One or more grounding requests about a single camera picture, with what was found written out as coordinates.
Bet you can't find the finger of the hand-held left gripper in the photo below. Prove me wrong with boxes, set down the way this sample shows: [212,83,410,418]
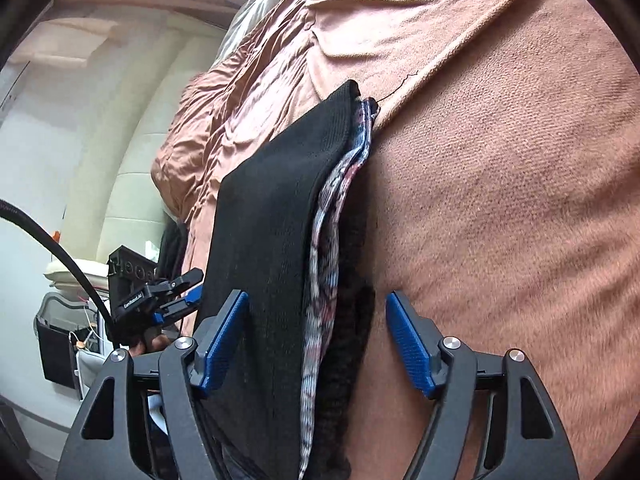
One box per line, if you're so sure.
[145,267,205,306]
[152,287,203,328]

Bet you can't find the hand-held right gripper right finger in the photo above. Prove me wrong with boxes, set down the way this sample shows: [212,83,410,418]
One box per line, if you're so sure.
[385,290,581,480]

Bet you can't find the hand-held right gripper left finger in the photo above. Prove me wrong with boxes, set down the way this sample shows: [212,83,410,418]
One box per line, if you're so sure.
[55,289,251,480]

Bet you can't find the black pants with white print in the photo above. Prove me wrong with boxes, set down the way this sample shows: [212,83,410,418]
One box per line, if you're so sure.
[192,80,362,480]

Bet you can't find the paisley patterned pants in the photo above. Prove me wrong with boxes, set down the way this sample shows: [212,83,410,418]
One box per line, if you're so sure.
[297,97,381,480]

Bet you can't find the person's left hand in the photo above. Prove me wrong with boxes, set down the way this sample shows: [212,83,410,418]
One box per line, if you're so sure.
[129,330,173,358]

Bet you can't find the black fabric pouch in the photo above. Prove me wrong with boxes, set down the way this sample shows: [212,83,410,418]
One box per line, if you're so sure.
[157,220,188,281]

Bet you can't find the black storage bin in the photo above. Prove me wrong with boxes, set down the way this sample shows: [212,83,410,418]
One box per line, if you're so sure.
[34,305,83,391]

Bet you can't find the cream padded headboard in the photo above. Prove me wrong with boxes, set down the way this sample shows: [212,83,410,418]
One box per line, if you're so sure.
[65,20,236,281]

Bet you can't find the right hand-held gripper cable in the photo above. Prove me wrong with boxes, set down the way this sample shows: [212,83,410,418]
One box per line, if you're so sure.
[0,199,123,353]

